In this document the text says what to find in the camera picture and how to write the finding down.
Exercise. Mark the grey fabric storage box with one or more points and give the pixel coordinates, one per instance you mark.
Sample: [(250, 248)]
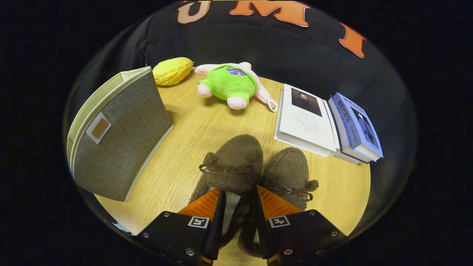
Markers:
[(122, 147)]

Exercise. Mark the yellow plush toy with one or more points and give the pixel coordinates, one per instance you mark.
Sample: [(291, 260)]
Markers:
[(172, 71)]

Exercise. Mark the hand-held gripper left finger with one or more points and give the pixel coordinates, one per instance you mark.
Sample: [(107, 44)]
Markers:
[(218, 225)]

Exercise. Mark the brown fuzzy shoe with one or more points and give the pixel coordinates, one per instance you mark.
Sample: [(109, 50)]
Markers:
[(288, 170), (232, 159)]

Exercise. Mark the pink and green plush toy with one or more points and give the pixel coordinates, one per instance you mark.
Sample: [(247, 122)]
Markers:
[(229, 83)]

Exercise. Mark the blue book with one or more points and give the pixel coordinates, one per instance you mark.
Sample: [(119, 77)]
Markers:
[(354, 125)]

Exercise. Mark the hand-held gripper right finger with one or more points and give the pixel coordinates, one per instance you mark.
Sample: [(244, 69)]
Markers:
[(260, 225)]

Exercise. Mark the white portrait book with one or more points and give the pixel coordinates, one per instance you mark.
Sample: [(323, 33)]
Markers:
[(306, 129)]

